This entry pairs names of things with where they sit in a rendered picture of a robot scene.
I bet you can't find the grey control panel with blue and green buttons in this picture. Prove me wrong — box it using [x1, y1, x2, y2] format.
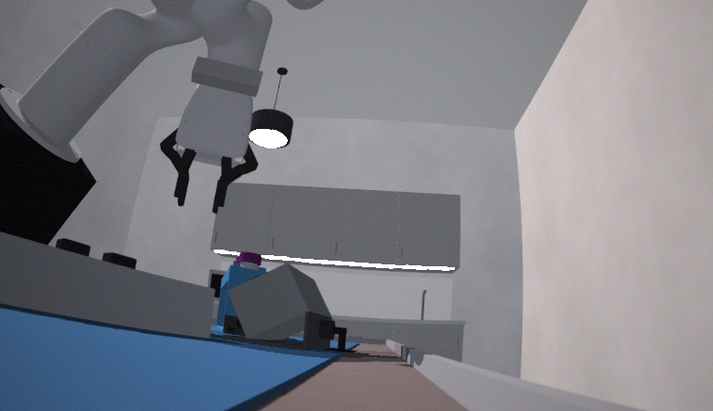
[223, 263, 355, 353]

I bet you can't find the blue flat mat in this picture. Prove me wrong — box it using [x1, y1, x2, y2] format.
[0, 303, 346, 411]

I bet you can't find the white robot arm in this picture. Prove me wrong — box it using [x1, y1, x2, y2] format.
[0, 0, 272, 162]

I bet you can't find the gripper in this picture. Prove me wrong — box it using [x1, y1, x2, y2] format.
[160, 84, 258, 214]

